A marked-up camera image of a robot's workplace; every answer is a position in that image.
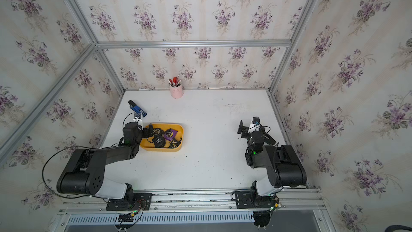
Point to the purple tape measure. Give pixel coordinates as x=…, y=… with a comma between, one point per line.
x=170, y=134

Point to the pink pen holder cup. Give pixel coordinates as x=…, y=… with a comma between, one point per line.
x=177, y=91

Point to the black 5M tape measure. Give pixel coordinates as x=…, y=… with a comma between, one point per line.
x=159, y=141

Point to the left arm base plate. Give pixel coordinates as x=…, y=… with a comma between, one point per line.
x=138, y=201

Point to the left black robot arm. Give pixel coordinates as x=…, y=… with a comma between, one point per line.
x=85, y=170

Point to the yellow plastic storage box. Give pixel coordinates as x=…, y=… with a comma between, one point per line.
x=147, y=144

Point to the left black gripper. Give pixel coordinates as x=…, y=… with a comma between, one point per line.
x=149, y=130

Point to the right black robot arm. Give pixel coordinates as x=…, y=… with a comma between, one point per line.
x=282, y=165

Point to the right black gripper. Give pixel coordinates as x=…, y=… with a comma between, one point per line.
x=242, y=129

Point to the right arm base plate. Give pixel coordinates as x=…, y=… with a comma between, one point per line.
x=250, y=199

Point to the red pens in cup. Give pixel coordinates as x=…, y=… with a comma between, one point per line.
x=174, y=82

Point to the black yellow 3M tape measure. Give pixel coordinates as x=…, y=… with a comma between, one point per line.
x=157, y=132

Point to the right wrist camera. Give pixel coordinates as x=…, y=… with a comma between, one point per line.
x=254, y=125

